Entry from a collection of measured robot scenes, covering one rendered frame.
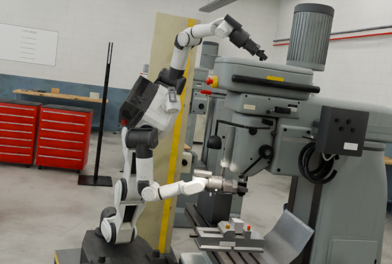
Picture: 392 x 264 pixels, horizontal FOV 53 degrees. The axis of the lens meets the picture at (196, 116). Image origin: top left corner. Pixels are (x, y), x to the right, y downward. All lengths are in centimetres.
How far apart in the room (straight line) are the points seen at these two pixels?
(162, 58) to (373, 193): 218
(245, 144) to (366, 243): 84
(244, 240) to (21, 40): 953
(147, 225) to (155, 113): 197
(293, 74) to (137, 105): 81
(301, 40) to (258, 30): 979
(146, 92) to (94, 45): 876
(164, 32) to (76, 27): 739
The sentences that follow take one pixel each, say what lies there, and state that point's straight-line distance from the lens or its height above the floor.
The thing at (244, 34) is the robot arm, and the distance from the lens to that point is 201.
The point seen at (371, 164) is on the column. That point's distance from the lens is 222.
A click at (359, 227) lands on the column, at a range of 228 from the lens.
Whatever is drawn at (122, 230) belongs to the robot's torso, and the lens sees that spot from 267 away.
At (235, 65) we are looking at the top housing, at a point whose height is 185.
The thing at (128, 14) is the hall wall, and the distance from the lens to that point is 1098.
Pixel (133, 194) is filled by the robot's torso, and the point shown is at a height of 101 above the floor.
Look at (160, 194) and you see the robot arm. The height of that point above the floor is 114.
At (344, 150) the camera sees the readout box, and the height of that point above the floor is 154.
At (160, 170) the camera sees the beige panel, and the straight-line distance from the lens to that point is 377.
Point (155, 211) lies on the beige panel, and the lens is 389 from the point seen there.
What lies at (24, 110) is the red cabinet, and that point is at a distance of 658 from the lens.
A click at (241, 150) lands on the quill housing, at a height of 144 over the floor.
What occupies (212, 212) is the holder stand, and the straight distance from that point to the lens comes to 242.
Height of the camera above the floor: 177
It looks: 6 degrees down
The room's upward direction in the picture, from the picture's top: 8 degrees clockwise
